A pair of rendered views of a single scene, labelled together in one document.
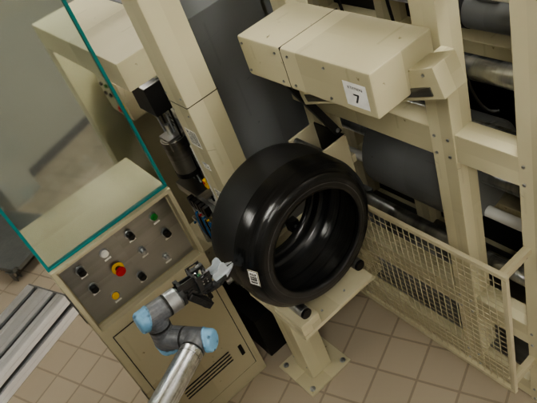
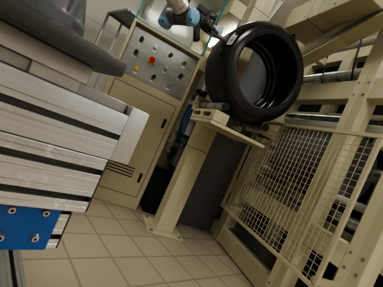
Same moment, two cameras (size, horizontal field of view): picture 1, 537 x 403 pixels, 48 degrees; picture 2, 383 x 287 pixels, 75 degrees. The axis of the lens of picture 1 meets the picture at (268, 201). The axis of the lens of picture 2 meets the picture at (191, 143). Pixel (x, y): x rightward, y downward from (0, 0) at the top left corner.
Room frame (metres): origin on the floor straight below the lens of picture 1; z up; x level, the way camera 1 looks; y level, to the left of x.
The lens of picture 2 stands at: (0.13, 0.02, 0.66)
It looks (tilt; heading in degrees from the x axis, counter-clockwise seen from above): 1 degrees down; 4
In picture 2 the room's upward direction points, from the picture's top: 24 degrees clockwise
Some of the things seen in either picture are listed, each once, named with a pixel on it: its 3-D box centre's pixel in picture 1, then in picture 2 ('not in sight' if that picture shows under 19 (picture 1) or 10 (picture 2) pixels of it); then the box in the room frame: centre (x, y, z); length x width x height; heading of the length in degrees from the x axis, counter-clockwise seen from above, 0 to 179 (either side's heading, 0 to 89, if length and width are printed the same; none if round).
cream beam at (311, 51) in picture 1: (329, 53); (334, 15); (1.68, -0.35, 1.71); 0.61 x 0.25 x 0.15; 25
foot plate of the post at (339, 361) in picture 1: (314, 362); (162, 226); (1.89, 0.10, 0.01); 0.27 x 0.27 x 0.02; 25
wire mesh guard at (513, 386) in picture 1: (414, 282); (278, 180); (1.60, -0.42, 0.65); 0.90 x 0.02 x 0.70; 25
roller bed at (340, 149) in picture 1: (324, 165); (266, 117); (2.03, -0.28, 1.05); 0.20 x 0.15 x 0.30; 25
